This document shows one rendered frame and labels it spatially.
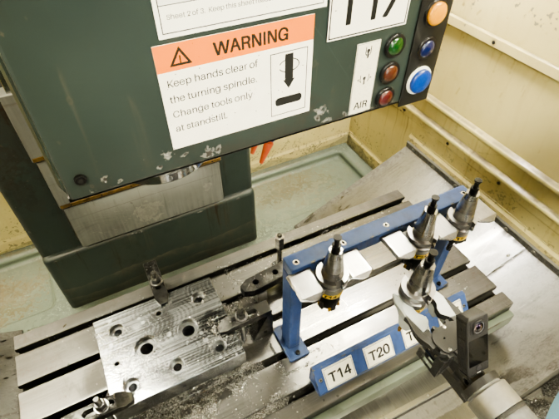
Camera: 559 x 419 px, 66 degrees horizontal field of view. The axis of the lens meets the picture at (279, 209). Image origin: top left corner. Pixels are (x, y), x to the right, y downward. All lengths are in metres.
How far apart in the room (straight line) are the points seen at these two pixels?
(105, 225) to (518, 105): 1.24
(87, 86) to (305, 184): 1.62
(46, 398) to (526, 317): 1.28
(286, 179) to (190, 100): 1.58
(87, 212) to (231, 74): 0.96
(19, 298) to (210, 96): 1.48
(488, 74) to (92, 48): 1.23
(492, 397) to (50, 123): 0.72
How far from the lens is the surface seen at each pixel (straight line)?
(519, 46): 1.38
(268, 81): 0.45
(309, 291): 0.82
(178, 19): 0.39
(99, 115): 0.41
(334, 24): 0.46
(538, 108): 1.38
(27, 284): 1.84
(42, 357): 1.25
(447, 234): 0.97
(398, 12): 0.50
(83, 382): 1.17
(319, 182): 1.97
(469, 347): 0.79
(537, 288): 1.50
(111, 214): 1.34
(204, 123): 0.44
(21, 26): 0.38
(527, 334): 1.46
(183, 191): 1.36
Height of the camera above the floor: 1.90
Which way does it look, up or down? 46 degrees down
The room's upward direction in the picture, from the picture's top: straight up
